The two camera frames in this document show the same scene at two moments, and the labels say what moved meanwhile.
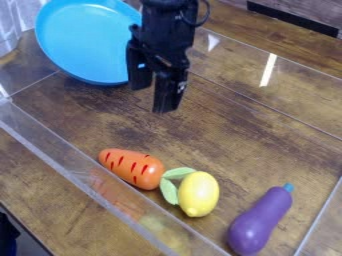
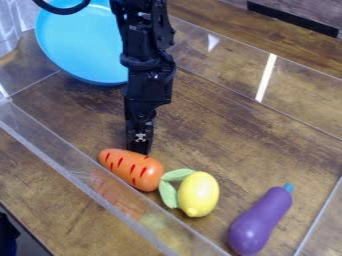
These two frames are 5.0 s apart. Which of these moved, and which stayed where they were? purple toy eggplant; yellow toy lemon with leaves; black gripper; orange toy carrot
Moved: black gripper
Stayed: orange toy carrot; yellow toy lemon with leaves; purple toy eggplant
